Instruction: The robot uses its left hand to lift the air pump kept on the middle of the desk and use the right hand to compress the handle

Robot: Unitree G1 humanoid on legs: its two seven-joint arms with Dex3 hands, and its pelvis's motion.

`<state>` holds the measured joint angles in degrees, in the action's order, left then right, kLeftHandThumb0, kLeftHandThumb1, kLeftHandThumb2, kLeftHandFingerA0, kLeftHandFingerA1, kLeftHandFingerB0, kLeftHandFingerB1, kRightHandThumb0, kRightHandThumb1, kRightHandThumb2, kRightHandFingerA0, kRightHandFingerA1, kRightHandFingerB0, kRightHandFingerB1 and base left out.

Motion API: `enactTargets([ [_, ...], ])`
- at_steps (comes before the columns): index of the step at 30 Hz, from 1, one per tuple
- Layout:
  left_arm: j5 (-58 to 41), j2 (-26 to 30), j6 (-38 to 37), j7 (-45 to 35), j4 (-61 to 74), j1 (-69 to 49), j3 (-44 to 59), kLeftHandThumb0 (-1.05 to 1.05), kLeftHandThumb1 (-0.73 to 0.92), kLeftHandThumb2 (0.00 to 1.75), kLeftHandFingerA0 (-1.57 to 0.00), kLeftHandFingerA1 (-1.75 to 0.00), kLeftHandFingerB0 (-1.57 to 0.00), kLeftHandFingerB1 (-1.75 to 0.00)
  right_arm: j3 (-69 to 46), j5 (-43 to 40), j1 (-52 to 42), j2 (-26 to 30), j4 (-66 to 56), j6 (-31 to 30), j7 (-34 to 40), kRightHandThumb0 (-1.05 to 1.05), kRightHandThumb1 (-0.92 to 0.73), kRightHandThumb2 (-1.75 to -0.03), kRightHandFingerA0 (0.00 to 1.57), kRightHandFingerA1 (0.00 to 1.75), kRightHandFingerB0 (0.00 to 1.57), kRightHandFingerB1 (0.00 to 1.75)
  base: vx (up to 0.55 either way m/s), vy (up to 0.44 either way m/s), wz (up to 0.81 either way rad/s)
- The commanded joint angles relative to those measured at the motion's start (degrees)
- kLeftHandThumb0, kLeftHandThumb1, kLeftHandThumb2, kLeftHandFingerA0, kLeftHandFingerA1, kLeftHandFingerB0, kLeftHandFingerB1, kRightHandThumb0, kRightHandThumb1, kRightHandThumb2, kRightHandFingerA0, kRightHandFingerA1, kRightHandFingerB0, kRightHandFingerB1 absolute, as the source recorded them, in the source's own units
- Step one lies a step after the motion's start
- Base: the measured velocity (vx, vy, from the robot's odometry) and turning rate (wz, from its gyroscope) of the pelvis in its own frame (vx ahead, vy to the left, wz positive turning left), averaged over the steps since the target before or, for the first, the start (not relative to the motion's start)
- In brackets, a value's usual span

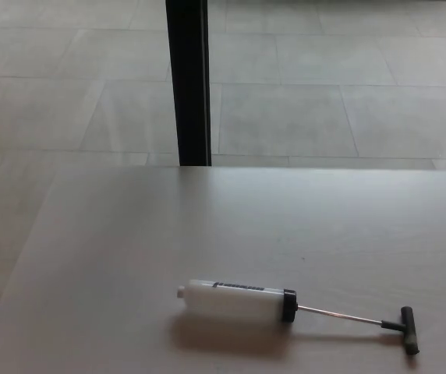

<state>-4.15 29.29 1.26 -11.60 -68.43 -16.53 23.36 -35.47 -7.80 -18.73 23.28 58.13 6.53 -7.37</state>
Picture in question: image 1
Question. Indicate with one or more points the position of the black vertical post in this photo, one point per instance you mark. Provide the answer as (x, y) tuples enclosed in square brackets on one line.
[(188, 78)]

